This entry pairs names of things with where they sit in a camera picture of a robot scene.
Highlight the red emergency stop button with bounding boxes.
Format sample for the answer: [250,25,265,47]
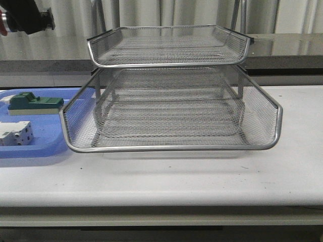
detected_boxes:
[0,11,8,36]

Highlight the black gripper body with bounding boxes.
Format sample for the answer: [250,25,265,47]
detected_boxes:
[1,0,55,35]

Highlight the green terminal block component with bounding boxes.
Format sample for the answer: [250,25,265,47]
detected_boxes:
[1,92,64,115]

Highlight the white circuit breaker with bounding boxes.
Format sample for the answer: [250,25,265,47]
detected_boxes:
[1,121,34,146]

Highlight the silver mesh tray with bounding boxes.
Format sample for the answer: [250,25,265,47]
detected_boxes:
[95,100,243,139]
[60,66,283,153]
[87,24,250,69]

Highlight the blue plastic tray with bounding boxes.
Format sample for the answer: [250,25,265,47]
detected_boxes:
[1,87,79,158]

